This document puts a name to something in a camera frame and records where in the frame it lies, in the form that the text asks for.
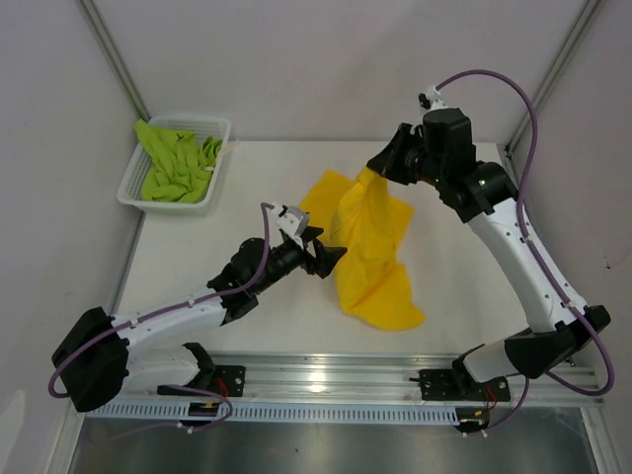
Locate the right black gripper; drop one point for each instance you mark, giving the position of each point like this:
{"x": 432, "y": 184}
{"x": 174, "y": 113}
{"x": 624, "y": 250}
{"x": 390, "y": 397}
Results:
{"x": 388, "y": 163}

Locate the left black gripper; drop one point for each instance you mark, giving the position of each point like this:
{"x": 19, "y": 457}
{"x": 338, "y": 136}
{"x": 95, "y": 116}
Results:
{"x": 325, "y": 256}

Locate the yellow fabric shorts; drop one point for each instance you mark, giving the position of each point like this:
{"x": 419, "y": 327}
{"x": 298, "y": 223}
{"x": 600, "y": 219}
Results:
{"x": 361, "y": 215}

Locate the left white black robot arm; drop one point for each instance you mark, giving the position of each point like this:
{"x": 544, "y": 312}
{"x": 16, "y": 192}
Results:
{"x": 105, "y": 356}

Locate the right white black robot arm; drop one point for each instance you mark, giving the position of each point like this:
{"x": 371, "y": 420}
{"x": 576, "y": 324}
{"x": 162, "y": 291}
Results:
{"x": 440, "y": 152}

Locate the green fabric shorts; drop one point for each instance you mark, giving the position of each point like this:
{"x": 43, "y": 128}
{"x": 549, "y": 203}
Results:
{"x": 181, "y": 169}

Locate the white plastic mesh basket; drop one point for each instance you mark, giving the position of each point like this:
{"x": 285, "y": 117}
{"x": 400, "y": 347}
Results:
{"x": 129, "y": 189}

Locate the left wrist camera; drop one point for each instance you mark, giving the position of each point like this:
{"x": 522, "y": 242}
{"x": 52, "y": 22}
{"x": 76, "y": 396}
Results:
{"x": 291, "y": 221}

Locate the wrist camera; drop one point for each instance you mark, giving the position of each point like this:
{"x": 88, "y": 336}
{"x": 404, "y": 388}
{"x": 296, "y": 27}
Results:
{"x": 431, "y": 100}
{"x": 291, "y": 221}

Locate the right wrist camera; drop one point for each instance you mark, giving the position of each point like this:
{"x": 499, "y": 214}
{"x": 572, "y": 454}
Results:
{"x": 431, "y": 100}

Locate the right aluminium corner post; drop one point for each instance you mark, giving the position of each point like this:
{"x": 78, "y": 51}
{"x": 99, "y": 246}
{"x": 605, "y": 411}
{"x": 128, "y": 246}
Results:
{"x": 565, "y": 52}

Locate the aluminium corner post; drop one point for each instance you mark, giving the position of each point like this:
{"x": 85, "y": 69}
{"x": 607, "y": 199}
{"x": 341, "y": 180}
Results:
{"x": 110, "y": 50}
{"x": 565, "y": 52}

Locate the aluminium mounting rail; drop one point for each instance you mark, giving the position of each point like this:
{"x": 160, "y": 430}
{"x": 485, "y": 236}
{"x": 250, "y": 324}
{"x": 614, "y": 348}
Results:
{"x": 314, "y": 379}

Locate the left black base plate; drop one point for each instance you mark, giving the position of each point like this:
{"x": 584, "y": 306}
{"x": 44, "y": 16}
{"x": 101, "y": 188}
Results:
{"x": 226, "y": 381}

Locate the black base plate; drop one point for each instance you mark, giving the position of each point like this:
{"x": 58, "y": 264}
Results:
{"x": 226, "y": 381}
{"x": 445, "y": 385}

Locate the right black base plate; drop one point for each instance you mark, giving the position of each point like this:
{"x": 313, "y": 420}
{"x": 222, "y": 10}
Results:
{"x": 445, "y": 385}

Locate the white slotted cable duct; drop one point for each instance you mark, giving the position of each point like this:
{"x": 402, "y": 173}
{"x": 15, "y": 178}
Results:
{"x": 244, "y": 411}

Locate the left aluminium corner post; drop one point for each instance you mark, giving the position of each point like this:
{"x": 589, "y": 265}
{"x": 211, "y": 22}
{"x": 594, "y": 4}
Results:
{"x": 110, "y": 50}

